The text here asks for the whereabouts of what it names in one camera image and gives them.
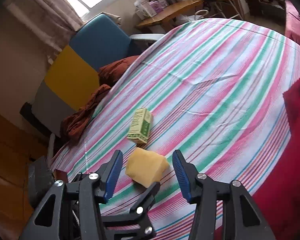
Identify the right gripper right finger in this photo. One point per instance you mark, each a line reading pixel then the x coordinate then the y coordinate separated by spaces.
pixel 242 219

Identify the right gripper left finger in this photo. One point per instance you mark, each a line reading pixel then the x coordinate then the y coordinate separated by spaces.
pixel 92 190

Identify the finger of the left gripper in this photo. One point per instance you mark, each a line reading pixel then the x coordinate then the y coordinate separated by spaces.
pixel 135 224

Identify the yellow sponge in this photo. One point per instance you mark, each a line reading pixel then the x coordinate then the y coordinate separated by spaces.
pixel 146 167

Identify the dark red gold box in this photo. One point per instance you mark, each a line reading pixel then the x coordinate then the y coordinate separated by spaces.
pixel 60 175

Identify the red blanket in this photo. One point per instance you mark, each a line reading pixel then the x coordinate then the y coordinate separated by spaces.
pixel 261 147

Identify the rust brown cloth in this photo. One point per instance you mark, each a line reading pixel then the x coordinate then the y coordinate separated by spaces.
pixel 73 126

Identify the green white medicine box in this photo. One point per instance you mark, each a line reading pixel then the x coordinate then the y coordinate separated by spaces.
pixel 140 126

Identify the blue yellow grey armchair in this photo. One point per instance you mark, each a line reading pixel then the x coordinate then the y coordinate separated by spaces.
pixel 74 74

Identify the striped bed sheet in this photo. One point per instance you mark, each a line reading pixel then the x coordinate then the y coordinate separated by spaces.
pixel 184 81

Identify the curtain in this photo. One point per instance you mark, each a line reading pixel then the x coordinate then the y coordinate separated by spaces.
pixel 54 22

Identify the white package on table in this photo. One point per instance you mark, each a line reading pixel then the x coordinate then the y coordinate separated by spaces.
pixel 144 9

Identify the wooden side table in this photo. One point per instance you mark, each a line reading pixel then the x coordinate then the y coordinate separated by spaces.
pixel 170 12

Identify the pink box on table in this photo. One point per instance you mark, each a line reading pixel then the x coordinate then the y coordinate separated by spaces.
pixel 158 5

